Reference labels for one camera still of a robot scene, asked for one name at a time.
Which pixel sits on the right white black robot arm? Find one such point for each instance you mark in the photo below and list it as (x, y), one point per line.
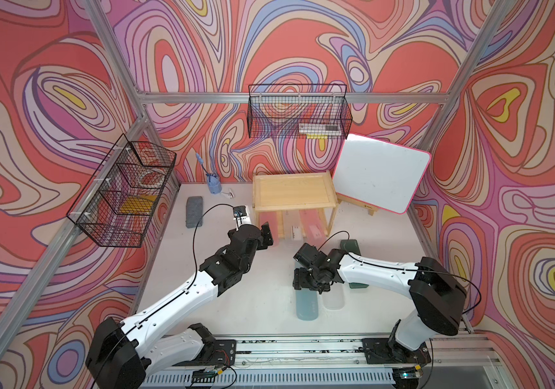
(438, 298)

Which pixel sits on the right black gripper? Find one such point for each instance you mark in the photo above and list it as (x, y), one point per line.
(300, 281)

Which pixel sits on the yellow item in basket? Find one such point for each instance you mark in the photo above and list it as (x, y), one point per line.
(137, 205)

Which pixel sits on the aluminium frame left rail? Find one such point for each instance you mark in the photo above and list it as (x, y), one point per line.
(26, 297)

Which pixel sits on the small white clip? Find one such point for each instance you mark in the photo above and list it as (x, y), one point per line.
(228, 194)

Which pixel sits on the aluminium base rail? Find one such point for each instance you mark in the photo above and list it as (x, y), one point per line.
(336, 361)

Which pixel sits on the pink framed whiteboard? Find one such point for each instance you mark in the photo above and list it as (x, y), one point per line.
(378, 173)

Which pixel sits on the aluminium frame left post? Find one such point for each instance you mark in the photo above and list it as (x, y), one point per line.
(114, 53)

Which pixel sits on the blue pen cup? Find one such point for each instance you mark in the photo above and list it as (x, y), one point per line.
(214, 184)

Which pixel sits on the grey felt eraser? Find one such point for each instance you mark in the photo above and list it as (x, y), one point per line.
(194, 211)

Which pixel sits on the aluminium frame post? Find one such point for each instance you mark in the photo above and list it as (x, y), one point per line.
(490, 26)
(114, 53)

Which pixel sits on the clear frosted pencil case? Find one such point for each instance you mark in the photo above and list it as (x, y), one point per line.
(334, 300)

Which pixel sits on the blue pen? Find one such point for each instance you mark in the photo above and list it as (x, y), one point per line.
(202, 164)

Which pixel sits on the green circuit board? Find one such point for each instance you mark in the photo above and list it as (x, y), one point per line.
(206, 375)

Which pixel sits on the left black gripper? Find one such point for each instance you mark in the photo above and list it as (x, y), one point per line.
(265, 237)

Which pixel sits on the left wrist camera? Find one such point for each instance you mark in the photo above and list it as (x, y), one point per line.
(242, 216)

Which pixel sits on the teal pencil case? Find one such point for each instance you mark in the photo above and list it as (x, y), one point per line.
(307, 306)

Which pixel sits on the wooden two-tier shelf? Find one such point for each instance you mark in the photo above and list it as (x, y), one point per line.
(296, 192)

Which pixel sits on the back black wire basket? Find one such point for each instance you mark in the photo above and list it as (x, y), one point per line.
(278, 118)

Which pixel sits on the black wire basket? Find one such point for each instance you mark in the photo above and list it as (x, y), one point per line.
(141, 168)
(278, 118)

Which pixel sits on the aluminium frame right post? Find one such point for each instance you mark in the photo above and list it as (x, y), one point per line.
(490, 26)

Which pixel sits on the box in back basket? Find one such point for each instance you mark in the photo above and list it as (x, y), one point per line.
(320, 130)

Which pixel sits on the left black wire basket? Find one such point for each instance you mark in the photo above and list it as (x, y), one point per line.
(141, 168)

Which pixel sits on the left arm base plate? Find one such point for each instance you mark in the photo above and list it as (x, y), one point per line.
(218, 352)

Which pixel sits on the wooden whiteboard easel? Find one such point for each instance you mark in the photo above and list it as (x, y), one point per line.
(370, 208)

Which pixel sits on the pink pencil case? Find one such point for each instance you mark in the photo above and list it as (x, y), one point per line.
(272, 219)
(313, 227)

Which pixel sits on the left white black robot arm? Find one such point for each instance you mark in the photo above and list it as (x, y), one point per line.
(123, 354)

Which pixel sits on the aluminium frame back bar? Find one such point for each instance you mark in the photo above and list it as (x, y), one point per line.
(242, 98)

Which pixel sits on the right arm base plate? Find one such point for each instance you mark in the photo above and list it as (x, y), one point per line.
(381, 351)

